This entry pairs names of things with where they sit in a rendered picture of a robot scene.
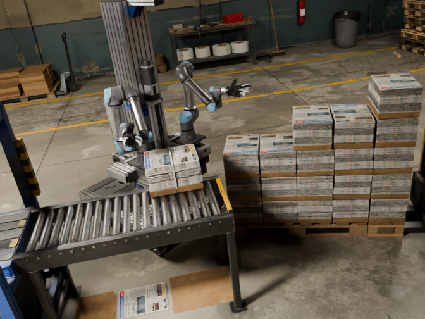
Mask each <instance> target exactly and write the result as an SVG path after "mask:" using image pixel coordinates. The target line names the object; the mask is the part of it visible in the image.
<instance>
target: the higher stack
mask: <svg viewBox="0 0 425 319"><path fill-rule="evenodd" d="M368 88H369V89H368V97H367V98H368V99H369V101H370V102H371V104H372V106H374V108H375V110H376V111H377V112H378V114H381V113H406V112H417V111H420V110H421V107H422V106H421V105H422V102H421V98H422V91H423V86H422V85H421V84H420V83H419V82H417V81H416V80H415V79H414V78H413V77H412V76H411V75H410V74H409V73H393V74H384V75H371V76H370V79H369V87H368ZM367 107H368V108H369V111H370V113H371V114H372V116H373V117H374V120H375V126H374V137H373V139H374V141H375V142H409V141H416V139H417V133H418V123H419V119H418V117H413V118H390V119H377V117H376V115H375V114H374V112H373V111H372V109H371V108H370V106H369V105H368V104H367ZM373 148H374V152H373V161H374V163H373V171H374V170H384V169H408V168H412V167H413V166H412V165H413V160H414V146H410V147H378V148H375V147H374V145H373ZM410 178H411V174H410V173H398V174H375V175H373V174H372V179H371V189H370V193H371V195H373V194H408V193H409V189H410V181H411V180H410ZM408 203H409V200H408V199H371V198H370V199H369V214H368V217H369V218H405V217H406V211H407V205H408ZM367 225H368V228H367V236H368V237H403V232H404V227H405V222H382V223H369V222H368V224H367Z"/></svg>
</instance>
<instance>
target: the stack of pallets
mask: <svg viewBox="0 0 425 319"><path fill-rule="evenodd" d="M412 4H413V5H412ZM402 7H403V8H404V10H405V12H404V21H403V22H405V29H401V36H400V44H402V49H401V50H403V51H407V50H411V49H412V53H414V54H420V53H425V0H403V6H402ZM413 11H415V12H413ZM413 18H415V19H413ZM414 26H415V27H414Z"/></svg>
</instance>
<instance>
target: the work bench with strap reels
mask: <svg viewBox="0 0 425 319"><path fill-rule="evenodd" d="M243 16H244V14H243V13H241V12H240V13H231V14H229V15H223V21H220V22H212V23H216V24H217V23H218V24H219V25H216V26H210V25H205V24H204V25H200V29H198V30H194V29H193V27H194V26H193V25H189V26H184V27H183V28H179V29H173V28H169V29H168V31H169V33H170V38H171V46H172V51H173V59H174V64H175V68H176V67H177V66H178V65H180V64H181V63H183V62H184V61H188V62H190V63H191V64H193V63H202V62H206V61H214V60H219V59H227V58H235V57H240V56H247V57H246V59H249V58H250V57H249V55H253V60H254V63H253V65H255V64H257V63H256V45H255V33H254V24H255V23H256V22H255V21H253V20H252V21H251V22H246V19H247V18H244V17H243ZM243 27H245V41H235V42H231V44H229V43H222V44H215V45H213V46H212V50H213V52H210V47H209V46H199V47H196V48H195V54H193V49H192V48H182V49H177V50H176V42H175V37H180V36H185V35H194V34H199V32H200V34H202V33H207V32H216V31H221V30H229V29H234V28H243ZM247 27H251V28H252V49H253V50H251V48H249V42H248V33H247ZM175 30H178V31H176V32H173V31H175ZM175 68H174V69H175Z"/></svg>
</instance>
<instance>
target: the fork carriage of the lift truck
mask: <svg viewBox="0 0 425 319"><path fill-rule="evenodd" d="M410 200H411V202H412V204H413V205H415V207H416V208H417V211H418V212H417V213H418V215H419V216H420V218H421V220H422V221H424V223H425V179H424V177H423V176H422V174H421V173H420V171H419V170H418V171H413V176H412V185H411V190H410Z"/></svg>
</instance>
